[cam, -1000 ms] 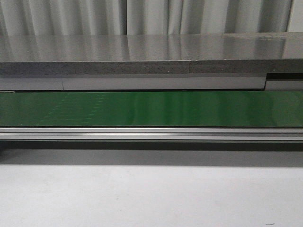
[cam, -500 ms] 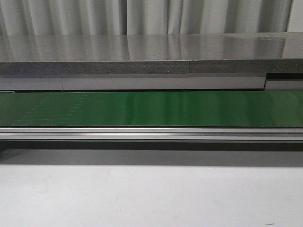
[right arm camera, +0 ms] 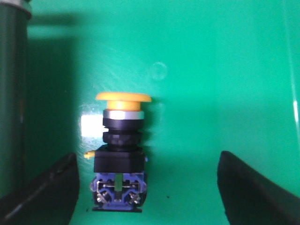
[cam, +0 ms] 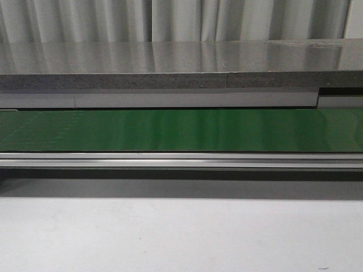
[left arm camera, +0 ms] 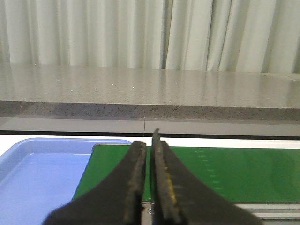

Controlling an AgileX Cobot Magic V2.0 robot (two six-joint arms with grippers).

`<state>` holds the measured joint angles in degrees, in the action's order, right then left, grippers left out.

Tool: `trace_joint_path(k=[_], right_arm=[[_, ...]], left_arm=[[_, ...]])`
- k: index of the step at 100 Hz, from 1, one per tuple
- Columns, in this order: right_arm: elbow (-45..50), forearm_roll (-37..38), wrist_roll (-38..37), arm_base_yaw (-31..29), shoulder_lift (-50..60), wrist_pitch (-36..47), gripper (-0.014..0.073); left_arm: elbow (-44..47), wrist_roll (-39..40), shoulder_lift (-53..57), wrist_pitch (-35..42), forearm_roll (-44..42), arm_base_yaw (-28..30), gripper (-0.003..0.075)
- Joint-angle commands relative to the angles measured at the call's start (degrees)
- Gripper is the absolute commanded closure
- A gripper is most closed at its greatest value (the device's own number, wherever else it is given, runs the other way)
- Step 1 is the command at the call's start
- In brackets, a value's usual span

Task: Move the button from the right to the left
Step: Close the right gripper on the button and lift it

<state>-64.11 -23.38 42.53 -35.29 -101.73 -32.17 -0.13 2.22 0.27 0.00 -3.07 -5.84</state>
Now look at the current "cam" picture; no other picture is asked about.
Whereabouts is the grey panel under counter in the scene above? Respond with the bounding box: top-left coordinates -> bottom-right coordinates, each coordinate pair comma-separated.
1,87 -> 362,109

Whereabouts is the green conveyor belt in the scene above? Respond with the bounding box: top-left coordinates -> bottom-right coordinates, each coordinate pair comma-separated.
1,109 -> 362,152

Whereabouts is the grey speckled stone counter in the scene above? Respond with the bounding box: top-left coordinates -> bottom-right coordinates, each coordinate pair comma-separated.
1,39 -> 362,90

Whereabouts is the white pleated curtain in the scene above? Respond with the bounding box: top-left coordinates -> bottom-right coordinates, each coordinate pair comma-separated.
1,1 -> 362,43

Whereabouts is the aluminium conveyor frame rail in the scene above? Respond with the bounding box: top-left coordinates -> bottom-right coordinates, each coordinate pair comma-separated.
1,152 -> 362,171

